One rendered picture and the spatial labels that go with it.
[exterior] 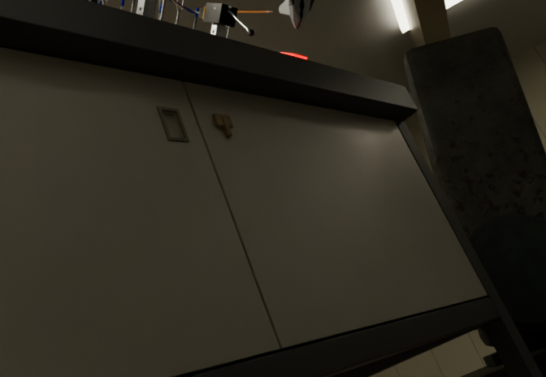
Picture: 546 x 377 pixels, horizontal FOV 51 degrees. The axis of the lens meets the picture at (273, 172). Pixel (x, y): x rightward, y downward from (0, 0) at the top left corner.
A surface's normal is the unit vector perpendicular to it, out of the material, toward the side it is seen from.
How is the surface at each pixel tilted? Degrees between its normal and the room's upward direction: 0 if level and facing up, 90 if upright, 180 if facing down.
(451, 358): 90
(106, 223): 90
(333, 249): 90
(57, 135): 90
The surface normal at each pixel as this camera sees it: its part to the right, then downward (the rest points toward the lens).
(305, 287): 0.62, -0.53
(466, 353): -0.36, -0.27
